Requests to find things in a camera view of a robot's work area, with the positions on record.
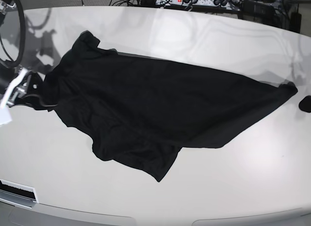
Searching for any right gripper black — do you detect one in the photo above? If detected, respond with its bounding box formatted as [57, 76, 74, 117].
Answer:
[9, 72, 56, 109]

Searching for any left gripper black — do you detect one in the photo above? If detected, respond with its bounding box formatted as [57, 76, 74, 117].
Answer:
[298, 95, 311, 113]

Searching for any black t-shirt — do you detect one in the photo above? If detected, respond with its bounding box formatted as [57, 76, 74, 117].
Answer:
[40, 31, 298, 181]

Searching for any white slotted box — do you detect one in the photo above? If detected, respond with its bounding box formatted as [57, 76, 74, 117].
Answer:
[0, 179, 39, 209]

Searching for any black power supply box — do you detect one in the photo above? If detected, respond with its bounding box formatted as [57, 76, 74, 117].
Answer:
[242, 0, 275, 18]

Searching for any white power strip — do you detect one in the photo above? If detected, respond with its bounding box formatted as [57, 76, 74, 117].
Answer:
[155, 0, 242, 11]

